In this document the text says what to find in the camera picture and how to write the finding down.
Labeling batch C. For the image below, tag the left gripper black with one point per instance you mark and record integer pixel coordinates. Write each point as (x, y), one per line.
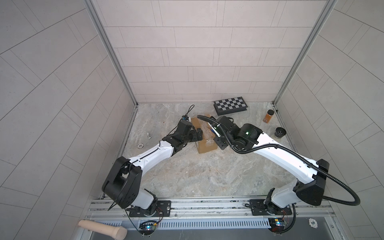
(193, 138)

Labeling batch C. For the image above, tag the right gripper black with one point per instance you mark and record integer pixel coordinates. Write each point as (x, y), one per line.
(219, 144)

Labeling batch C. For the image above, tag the brown cardboard express box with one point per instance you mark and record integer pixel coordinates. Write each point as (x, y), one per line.
(207, 144)

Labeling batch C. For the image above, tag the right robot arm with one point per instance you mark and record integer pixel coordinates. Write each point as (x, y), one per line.
(309, 185)

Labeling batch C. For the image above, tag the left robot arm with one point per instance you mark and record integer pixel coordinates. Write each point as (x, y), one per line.
(123, 183)

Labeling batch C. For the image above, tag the black white chessboard box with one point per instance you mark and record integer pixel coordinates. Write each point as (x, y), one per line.
(229, 106)

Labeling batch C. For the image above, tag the orange spice bottle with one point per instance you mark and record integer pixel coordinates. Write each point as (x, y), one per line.
(268, 116)

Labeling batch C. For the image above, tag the white spice jar black lid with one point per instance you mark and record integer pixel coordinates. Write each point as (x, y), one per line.
(280, 132)

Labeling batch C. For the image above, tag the left green circuit board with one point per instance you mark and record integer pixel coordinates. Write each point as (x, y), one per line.
(149, 225)

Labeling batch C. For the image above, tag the green circuit board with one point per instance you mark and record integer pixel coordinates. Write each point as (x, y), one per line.
(149, 225)
(277, 224)

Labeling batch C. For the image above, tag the right green circuit board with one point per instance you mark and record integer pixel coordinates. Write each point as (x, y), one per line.
(277, 224)

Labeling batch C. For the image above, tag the white round sticker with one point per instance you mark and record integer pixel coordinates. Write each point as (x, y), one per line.
(313, 223)

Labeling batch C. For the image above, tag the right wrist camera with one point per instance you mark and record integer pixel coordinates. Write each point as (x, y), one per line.
(214, 130)

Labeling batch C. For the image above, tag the aluminium mounting rail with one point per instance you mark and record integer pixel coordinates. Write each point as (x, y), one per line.
(182, 208)

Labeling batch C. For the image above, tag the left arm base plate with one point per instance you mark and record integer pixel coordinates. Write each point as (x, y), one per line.
(158, 209)

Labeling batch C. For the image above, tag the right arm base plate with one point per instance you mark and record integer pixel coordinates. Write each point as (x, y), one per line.
(259, 208)

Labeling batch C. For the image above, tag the wooden handle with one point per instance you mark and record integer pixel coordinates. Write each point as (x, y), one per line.
(117, 233)

